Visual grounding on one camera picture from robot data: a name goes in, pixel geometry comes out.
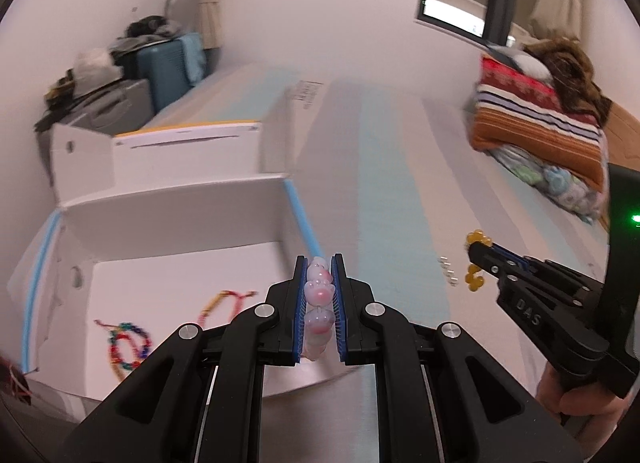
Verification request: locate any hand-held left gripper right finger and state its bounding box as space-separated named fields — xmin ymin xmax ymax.
xmin=330 ymin=253 xmax=587 ymax=463

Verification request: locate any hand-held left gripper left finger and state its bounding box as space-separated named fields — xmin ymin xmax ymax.
xmin=62 ymin=255 xmax=308 ymax=463

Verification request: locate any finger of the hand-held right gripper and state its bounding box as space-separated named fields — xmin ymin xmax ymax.
xmin=467 ymin=242 xmax=612 ymax=361
xmin=490 ymin=242 xmax=607 ymax=306

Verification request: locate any pale pink bead bracelet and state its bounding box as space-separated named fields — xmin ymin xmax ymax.
xmin=302 ymin=255 xmax=335 ymax=362

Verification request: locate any yellow bead bracelet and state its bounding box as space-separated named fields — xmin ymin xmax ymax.
xmin=464 ymin=229 xmax=494 ymax=292

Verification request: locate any white cardboard box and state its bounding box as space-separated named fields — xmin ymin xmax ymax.
xmin=7 ymin=120 xmax=327 ymax=402

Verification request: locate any multicolour glass bead bracelet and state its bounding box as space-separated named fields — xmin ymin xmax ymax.
xmin=107 ymin=322 xmax=152 ymax=375

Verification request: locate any person's right hand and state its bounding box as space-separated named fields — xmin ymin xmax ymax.
xmin=536 ymin=362 xmax=632 ymax=446

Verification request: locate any floral quilt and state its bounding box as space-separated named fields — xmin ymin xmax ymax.
xmin=487 ymin=143 xmax=609 ymax=225

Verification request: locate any wooden headboard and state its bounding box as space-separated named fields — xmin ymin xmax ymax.
xmin=602 ymin=102 xmax=640 ymax=170

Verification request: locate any grey pillow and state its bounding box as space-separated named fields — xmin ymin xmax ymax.
xmin=487 ymin=43 xmax=554 ymax=82

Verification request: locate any brown fleece blanket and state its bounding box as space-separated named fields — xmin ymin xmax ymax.
xmin=522 ymin=37 xmax=614 ymax=117

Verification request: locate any grey suitcase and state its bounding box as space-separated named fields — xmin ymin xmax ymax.
xmin=47 ymin=77 xmax=154 ymax=137

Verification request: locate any teal suitcase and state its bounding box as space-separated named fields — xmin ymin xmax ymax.
xmin=135 ymin=33 xmax=211 ymax=114

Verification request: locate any dark clothes pile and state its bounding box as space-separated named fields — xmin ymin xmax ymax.
xmin=122 ymin=15 xmax=184 ymax=42

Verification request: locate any small pearl bead string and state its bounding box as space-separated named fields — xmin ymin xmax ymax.
xmin=437 ymin=256 xmax=460 ymax=288

